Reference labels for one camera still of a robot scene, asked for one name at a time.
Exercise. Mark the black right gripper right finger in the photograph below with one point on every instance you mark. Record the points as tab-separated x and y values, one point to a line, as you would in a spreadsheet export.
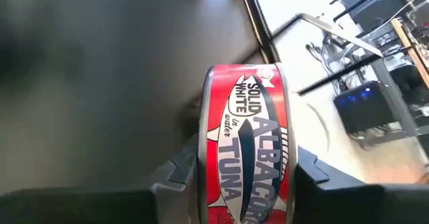
352	205

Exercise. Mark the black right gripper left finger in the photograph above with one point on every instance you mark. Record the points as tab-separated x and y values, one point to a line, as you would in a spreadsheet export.
83	207

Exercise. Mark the red albacore tuna can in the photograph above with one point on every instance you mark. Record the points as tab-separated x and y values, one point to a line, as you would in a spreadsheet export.
248	143

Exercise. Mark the black computer blue lights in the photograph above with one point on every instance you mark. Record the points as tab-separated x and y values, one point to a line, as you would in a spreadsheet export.
365	106

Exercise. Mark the wooden stick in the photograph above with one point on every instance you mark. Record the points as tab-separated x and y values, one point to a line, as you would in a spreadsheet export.
410	49

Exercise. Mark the grey metal bar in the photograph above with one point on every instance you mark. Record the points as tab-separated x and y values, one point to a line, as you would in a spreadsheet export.
335	33

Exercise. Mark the black table edge rail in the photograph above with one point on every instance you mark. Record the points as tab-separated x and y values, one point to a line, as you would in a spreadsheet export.
259	23

